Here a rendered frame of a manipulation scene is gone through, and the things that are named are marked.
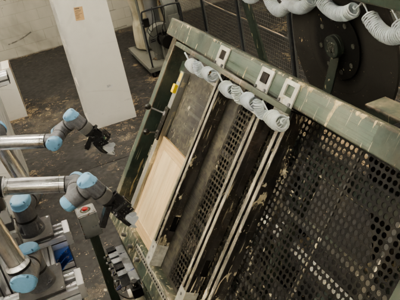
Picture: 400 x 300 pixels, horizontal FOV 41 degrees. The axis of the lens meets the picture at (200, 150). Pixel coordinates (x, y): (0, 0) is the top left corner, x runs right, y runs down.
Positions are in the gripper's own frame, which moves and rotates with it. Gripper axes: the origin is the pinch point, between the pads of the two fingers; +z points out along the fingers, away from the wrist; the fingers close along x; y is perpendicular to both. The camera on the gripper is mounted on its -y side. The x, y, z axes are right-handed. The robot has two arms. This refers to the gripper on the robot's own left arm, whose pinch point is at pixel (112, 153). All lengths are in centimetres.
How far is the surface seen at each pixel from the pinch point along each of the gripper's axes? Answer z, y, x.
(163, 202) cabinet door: 29.8, 15.3, -23.3
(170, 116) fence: 11.1, 31.7, 20.5
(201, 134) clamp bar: 6, 61, -20
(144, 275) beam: 43, -5, -55
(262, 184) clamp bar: 7, 94, -70
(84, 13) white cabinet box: 15, -139, 328
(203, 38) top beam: -16, 78, 24
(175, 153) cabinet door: 18.0, 32.6, -4.9
